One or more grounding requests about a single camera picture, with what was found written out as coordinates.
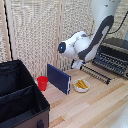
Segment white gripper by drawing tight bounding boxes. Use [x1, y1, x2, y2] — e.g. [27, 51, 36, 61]
[70, 58, 85, 71]

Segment black toaster oven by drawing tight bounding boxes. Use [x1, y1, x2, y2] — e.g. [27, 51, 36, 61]
[92, 37, 128, 80]

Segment yellow fries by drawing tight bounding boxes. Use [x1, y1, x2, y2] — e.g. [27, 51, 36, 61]
[75, 79, 89, 90]

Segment white bowl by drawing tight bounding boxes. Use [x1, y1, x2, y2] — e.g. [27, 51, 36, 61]
[72, 78, 91, 94]

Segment dark blue box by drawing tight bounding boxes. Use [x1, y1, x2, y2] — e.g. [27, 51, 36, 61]
[46, 63, 72, 96]

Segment red plastic cup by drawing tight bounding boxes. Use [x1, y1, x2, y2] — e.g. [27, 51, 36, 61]
[36, 75, 50, 92]

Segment beige woven folding screen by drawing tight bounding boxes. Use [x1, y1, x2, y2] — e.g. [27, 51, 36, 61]
[0, 0, 128, 82]

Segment black fabric storage box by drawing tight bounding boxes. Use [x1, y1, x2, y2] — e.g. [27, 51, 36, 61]
[0, 59, 51, 128]

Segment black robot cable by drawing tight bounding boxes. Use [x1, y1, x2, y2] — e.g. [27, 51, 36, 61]
[109, 17, 128, 36]

